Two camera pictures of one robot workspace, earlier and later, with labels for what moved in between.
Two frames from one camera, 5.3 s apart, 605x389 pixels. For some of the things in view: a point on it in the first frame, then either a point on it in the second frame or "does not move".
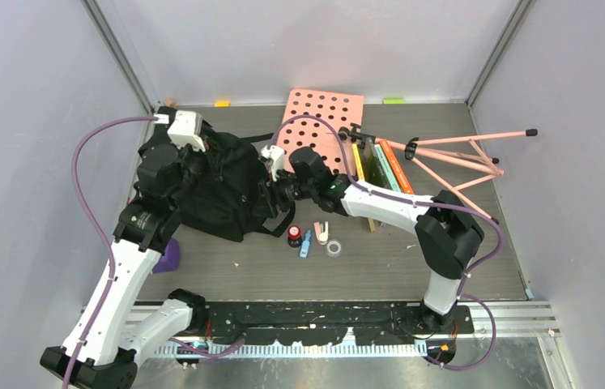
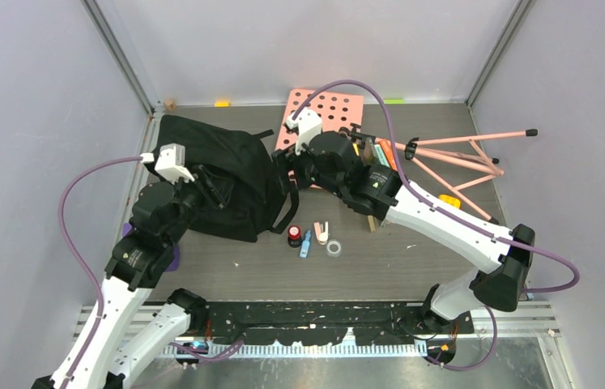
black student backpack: [224, 202] does not move
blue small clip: [304, 245] does not move
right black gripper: [270, 194] -> [285, 160]
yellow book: [360, 175] does not move
